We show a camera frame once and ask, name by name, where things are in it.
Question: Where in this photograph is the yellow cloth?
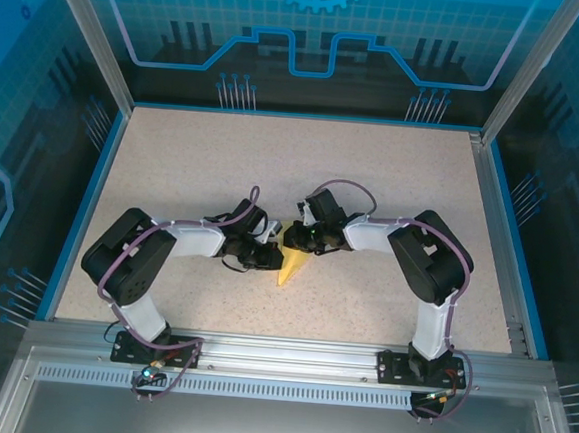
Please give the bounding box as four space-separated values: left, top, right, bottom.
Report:
273 220 318 290

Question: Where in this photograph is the grey metal tray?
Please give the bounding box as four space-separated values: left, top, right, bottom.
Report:
0 343 579 433

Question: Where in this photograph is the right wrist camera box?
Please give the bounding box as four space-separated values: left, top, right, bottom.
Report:
293 200 316 225

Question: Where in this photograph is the aluminium mounting rail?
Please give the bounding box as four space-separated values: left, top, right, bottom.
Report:
22 318 555 399

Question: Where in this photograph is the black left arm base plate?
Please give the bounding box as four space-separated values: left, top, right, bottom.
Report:
110 329 204 370

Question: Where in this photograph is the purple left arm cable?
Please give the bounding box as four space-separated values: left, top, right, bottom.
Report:
89 173 218 406

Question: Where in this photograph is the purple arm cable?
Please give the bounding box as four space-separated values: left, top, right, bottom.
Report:
89 173 218 406
293 176 491 427

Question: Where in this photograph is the slotted grey cable duct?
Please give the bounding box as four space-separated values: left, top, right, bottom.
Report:
35 362 415 413

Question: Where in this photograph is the cable plug with green light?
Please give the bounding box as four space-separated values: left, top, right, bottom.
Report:
423 385 459 407
139 358 168 384

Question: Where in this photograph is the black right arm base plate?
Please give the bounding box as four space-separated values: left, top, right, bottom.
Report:
375 348 469 391

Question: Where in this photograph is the aluminium side rail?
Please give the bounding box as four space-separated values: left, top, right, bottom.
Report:
450 131 552 358

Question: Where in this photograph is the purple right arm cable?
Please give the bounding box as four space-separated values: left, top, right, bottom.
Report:
293 176 491 427

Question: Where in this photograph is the aluminium frame post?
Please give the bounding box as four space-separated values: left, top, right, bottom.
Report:
31 0 143 115
479 0 579 151

